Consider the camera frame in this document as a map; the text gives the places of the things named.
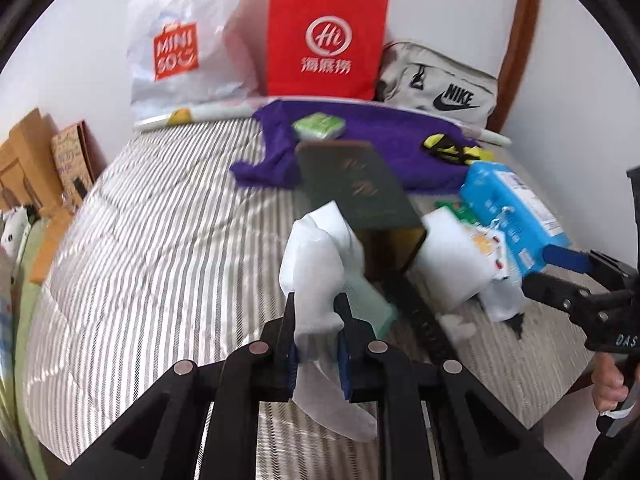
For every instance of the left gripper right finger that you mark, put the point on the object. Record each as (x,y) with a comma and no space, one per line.
(374,371)

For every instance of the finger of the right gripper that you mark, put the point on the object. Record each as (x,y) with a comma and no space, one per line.
(575,259)
(561,295)

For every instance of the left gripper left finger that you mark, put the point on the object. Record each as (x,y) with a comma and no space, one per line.
(261,371)

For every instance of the white sock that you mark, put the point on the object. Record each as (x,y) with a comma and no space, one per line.
(320,248)

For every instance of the white sponge block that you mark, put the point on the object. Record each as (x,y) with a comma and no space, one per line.
(453,267)

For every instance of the person right hand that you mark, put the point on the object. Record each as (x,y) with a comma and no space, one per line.
(608,383)

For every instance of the pale green translucent bag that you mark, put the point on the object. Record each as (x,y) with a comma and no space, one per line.
(368,304)

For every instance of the blue tissue box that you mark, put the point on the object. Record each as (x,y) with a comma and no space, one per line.
(499,198)

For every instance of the fruit print tissue pack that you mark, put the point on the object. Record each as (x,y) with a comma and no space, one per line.
(492,245)

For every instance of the striped grey quilt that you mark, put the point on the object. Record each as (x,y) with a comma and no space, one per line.
(168,259)

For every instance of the small green packet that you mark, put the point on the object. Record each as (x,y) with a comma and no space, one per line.
(460,210)

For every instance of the dark green open box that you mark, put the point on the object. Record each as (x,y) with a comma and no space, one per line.
(370,198)

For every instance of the yellow black mesh item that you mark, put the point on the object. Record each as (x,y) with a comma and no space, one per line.
(444,148)

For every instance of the purple cloth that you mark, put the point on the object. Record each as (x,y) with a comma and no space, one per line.
(397,136)

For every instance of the green tissue pack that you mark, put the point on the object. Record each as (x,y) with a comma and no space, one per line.
(319,127)

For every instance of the grey Nike bag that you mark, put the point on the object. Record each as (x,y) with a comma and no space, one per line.
(415,76)

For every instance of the white plush toy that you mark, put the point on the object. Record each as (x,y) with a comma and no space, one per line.
(15,228)

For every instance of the brown decorated book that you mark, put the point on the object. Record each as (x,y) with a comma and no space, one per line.
(72,159)

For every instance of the wooden headboard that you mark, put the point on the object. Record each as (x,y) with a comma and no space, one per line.
(28,172)

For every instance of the red Hi paper bag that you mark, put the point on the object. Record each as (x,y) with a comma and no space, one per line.
(325,47)

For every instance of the white Miniso plastic bag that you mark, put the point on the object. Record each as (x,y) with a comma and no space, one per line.
(183,53)

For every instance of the brown wooden door frame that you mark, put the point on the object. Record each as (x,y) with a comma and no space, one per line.
(515,61)

